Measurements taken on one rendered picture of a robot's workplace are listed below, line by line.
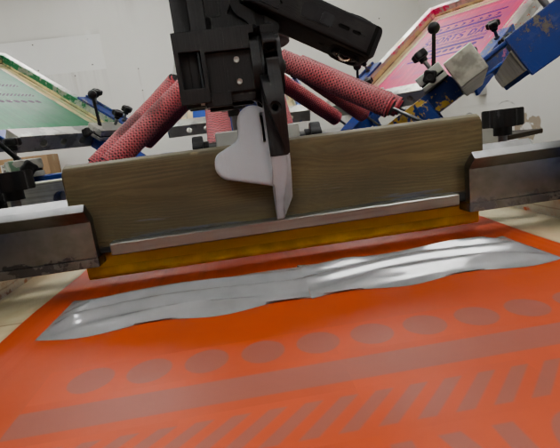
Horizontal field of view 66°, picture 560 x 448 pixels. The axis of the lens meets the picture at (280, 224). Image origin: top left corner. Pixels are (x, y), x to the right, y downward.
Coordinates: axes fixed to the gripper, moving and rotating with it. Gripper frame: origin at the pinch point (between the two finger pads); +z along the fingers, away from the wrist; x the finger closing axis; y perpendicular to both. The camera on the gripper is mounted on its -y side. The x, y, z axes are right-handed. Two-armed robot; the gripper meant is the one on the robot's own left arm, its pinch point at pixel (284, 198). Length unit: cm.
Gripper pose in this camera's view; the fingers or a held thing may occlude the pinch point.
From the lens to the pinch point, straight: 38.2
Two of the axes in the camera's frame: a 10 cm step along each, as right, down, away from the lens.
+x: 1.1, 1.9, -9.8
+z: 1.3, 9.7, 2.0
